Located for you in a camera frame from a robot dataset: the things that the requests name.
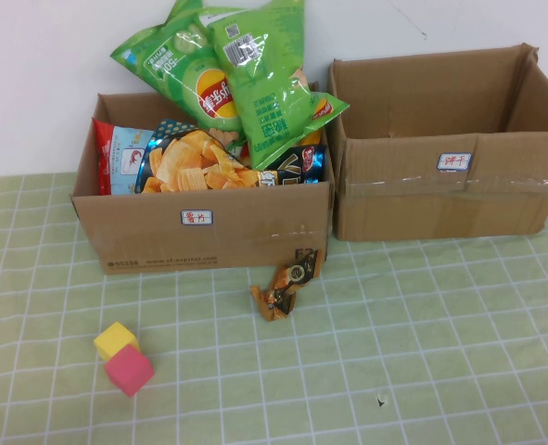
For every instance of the green chip bag showing barcode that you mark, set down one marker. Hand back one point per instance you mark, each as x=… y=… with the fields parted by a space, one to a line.
x=273 y=102

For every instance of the black and blue snack bag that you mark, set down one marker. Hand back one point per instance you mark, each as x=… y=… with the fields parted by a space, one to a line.
x=301 y=169

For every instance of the crumpled orange black wrapper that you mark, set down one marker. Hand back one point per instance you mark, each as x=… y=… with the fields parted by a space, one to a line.
x=280 y=296

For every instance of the white label with red writing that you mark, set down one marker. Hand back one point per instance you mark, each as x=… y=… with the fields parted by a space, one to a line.
x=197 y=217
x=454 y=162

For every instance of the yellow chip bag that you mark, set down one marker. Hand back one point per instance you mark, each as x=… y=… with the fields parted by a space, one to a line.
x=311 y=138

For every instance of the blue bag with chip picture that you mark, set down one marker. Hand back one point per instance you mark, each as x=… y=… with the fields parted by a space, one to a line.
x=185 y=162

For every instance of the printed cardboard box of chips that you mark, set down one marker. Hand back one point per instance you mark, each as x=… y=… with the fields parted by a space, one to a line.
x=162 y=241

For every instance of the taped cardboard box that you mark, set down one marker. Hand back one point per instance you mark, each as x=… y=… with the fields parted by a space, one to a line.
x=394 y=213

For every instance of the green checkered tablecloth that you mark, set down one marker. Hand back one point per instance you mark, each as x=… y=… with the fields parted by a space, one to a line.
x=255 y=371

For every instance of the red light-blue shrimp chip bag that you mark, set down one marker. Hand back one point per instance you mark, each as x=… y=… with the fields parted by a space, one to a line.
x=116 y=157

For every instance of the green chip bag showing logo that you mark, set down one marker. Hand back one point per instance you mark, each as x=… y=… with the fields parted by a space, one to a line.
x=171 y=69

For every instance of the yellow foam cube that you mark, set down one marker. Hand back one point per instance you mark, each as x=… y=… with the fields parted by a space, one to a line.
x=113 y=338

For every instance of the pink foam cube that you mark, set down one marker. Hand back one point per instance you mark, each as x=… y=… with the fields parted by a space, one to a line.
x=127 y=371

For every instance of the clear packing tape strip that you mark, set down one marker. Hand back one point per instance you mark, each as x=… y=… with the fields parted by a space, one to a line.
x=510 y=187

